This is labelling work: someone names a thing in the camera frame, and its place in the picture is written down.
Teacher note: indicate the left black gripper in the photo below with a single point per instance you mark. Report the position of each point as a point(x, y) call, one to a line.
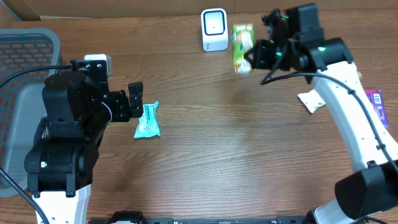
point(125, 104)

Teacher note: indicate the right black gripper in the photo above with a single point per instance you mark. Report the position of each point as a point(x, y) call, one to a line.
point(266, 54)

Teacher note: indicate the green drink carton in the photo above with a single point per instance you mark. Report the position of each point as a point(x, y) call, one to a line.
point(242, 40)

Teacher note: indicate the teal snack pouch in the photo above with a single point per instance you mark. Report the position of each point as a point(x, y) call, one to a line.
point(148, 126)

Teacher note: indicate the white tube gold cap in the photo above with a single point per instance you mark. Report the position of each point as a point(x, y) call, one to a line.
point(312, 101)

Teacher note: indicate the purple snack package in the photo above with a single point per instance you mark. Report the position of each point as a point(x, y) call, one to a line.
point(376, 99)

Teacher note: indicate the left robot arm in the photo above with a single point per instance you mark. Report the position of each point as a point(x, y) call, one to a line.
point(59, 167)

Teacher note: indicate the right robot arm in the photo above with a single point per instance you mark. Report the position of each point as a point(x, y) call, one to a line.
point(297, 46)

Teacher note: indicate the white barcode scanner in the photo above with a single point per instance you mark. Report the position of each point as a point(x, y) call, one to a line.
point(214, 29)

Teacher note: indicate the grey plastic mesh basket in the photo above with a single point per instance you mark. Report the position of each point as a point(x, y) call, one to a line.
point(22, 105)

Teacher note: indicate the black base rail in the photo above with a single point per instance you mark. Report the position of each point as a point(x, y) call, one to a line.
point(136, 217)

